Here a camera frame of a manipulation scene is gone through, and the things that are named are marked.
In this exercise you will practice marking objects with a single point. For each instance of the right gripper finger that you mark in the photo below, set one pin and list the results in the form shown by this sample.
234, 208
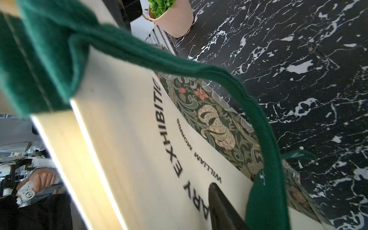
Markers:
222, 213

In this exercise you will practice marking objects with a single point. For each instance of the cream tote bag green handles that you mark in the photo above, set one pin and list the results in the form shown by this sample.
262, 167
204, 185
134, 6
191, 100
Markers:
127, 155

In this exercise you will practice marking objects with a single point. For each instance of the person's hand in background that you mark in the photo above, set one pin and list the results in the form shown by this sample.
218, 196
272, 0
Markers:
41, 178

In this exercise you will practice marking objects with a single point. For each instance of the potted green plant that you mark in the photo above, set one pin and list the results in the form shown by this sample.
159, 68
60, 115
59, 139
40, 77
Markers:
174, 17

